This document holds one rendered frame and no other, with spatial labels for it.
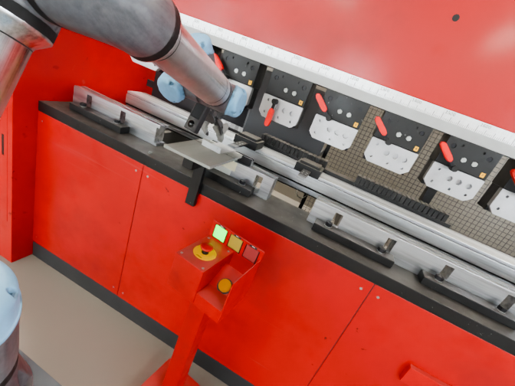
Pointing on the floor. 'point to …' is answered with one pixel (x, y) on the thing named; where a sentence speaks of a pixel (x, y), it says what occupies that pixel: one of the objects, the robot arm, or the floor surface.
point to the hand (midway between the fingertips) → (212, 137)
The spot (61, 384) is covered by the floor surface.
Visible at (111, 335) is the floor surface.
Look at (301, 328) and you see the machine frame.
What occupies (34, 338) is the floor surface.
